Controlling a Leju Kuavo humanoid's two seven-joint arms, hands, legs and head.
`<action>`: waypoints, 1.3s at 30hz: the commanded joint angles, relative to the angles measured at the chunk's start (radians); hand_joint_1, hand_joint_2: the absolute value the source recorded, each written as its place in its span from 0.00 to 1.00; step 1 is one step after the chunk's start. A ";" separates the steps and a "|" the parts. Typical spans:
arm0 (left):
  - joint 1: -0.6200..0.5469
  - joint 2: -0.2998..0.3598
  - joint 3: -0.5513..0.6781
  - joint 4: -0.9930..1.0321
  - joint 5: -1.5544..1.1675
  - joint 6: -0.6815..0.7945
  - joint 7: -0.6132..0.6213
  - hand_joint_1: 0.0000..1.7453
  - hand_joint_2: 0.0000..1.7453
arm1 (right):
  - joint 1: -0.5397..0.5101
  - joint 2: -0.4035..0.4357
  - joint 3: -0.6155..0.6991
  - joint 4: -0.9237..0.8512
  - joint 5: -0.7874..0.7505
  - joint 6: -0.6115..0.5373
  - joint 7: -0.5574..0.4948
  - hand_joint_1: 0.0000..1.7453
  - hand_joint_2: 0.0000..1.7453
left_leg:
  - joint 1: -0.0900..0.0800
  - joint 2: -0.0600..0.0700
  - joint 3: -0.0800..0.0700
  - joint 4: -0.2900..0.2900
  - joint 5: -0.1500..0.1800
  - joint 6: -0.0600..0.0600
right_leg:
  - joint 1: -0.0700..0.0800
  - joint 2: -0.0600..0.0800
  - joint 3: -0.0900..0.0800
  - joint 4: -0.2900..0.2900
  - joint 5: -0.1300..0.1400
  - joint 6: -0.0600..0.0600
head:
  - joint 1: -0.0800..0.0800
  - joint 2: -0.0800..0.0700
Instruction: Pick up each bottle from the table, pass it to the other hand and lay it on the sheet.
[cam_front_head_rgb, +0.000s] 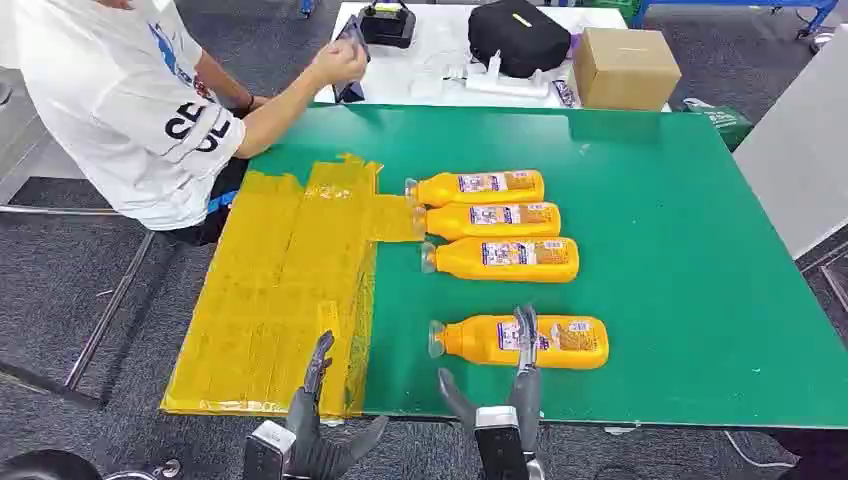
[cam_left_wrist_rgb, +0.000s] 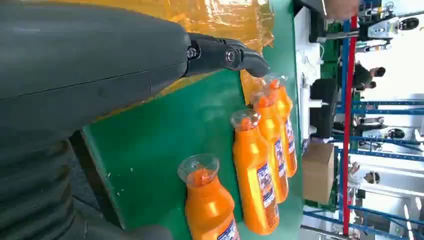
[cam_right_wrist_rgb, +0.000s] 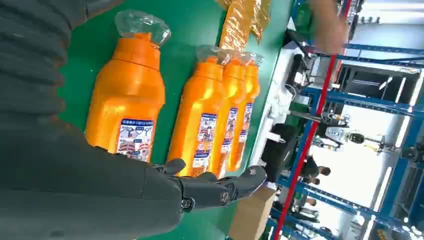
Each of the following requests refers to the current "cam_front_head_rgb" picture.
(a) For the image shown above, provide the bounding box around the person's right hand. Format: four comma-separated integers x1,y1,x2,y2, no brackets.
311,39,370,88

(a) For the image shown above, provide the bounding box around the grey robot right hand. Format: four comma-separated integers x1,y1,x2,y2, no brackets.
437,303,544,459

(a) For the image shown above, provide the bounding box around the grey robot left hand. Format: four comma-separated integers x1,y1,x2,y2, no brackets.
284,330,390,480

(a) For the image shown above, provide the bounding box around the orange drink bottle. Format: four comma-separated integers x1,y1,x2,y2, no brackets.
413,201,563,242
427,313,611,372
404,169,547,209
420,236,582,285

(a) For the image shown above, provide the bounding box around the dark tablet on stand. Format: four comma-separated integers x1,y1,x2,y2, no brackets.
331,14,372,105

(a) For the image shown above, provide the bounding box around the white table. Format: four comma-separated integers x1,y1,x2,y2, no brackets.
313,1,672,113

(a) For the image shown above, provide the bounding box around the black remote controller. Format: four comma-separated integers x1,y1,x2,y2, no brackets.
357,0,418,50

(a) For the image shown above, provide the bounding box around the person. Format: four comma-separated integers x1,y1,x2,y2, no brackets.
11,0,370,248

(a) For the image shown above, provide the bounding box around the yellow sheet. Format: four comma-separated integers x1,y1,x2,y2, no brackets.
160,152,429,421

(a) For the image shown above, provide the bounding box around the white power strip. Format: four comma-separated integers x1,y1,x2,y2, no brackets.
464,49,552,100

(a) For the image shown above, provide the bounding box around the black carry bag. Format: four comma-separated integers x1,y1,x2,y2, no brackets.
466,0,573,80

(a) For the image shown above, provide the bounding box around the green table mat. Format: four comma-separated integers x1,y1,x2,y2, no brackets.
248,102,848,431

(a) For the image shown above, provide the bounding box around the black rounded robot part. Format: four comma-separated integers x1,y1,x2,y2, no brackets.
0,449,105,480

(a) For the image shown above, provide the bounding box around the brown cardboard box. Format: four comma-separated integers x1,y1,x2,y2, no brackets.
572,26,684,113

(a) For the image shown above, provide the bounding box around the green plastic bag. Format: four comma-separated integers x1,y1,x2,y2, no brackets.
682,97,756,153

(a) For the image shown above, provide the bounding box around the grey table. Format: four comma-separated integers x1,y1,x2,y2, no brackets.
731,25,848,260

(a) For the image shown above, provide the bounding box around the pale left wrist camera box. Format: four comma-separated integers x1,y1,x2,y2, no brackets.
243,419,297,480

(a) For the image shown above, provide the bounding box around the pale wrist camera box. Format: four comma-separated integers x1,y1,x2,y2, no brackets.
243,419,297,480
473,405,531,480

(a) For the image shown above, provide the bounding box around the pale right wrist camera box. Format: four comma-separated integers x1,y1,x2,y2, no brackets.
473,405,531,480

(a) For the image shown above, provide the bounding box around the white coiled cable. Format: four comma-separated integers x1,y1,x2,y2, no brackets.
408,42,466,101

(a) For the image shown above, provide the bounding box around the white floor cable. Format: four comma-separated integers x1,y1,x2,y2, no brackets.
722,430,800,471

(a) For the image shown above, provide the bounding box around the steel bench frame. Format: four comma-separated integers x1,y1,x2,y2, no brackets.
0,203,158,409

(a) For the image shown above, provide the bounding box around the blue metal cart frame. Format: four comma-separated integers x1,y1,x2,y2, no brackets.
629,0,840,40

